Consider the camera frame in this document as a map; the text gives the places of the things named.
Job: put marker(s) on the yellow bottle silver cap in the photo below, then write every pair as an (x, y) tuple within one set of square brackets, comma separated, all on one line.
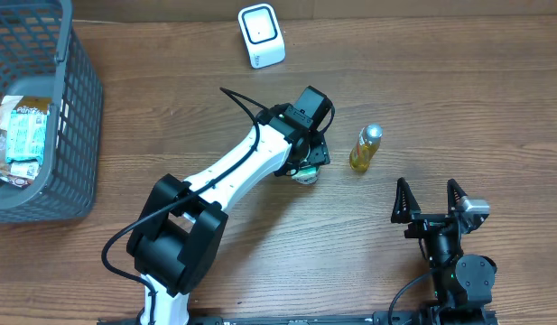
[(369, 140)]

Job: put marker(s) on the brown cookie pouch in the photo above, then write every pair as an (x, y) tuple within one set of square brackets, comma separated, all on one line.
[(22, 105)]

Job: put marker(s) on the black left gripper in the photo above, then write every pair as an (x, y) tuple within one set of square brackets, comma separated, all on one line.
[(320, 155)]

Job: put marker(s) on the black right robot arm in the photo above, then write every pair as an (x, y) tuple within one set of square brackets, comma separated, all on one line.
[(462, 283)]

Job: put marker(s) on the green white tissue cup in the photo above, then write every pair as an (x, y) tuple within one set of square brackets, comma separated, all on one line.
[(307, 175)]

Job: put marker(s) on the small printed snack bag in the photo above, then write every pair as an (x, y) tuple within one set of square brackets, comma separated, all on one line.
[(19, 174)]

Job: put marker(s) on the grey plastic mesh basket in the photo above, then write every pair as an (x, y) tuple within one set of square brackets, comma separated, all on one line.
[(41, 56)]

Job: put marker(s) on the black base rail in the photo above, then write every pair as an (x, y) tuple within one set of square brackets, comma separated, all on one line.
[(377, 318)]

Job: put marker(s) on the teal snack packet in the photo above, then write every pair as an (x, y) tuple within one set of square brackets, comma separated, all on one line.
[(26, 135)]

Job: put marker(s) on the white barcode scanner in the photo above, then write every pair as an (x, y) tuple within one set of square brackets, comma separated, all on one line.
[(262, 35)]

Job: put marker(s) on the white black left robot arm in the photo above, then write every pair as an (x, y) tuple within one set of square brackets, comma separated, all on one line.
[(182, 223)]

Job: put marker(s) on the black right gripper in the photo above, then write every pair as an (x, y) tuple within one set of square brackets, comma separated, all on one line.
[(434, 220)]

